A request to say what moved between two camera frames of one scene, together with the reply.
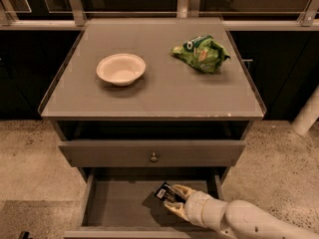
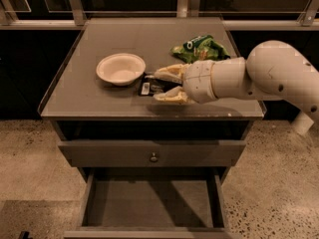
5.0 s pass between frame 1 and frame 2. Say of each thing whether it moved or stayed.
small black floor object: stayed
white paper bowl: stayed
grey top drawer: stayed
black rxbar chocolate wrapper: moved
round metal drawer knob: stayed
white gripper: moved
